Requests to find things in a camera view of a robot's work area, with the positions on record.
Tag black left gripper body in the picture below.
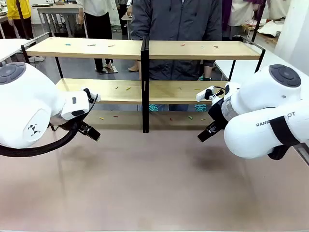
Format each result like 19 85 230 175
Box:
50 117 82 132

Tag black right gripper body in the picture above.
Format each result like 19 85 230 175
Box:
207 97 230 132

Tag white side table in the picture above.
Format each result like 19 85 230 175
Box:
0 38 37 63
214 49 281 82

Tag beige shoe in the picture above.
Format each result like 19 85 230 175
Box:
127 60 142 72

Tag person in grey jacket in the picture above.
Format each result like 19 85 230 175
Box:
130 0 223 112

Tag cluttered wooden background table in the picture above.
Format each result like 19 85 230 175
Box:
241 19 287 44

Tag person in purple and white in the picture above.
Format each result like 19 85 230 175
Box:
222 0 258 41

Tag black stand pole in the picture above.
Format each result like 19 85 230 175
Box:
251 0 267 42
16 0 31 41

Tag person white shirt black trousers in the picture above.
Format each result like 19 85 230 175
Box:
76 0 119 73

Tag grey background table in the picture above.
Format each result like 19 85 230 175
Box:
37 3 89 37

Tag person in yellow jacket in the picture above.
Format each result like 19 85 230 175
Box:
6 0 33 39

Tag black white camera mount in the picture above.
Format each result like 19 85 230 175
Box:
204 88 225 101

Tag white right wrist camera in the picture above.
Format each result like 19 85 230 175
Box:
196 85 216 102

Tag black left arm cable sleeve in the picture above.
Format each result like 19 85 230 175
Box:
0 88 99 158

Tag black arm cable sleeve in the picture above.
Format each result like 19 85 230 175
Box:
0 88 99 158
267 115 301 160

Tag wood shelf rack black frame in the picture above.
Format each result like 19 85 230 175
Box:
20 35 150 133
141 36 267 133

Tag black right arm cable sleeve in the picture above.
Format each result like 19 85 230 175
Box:
267 115 301 160

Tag aluminium rail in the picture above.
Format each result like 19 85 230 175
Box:
295 142 309 166

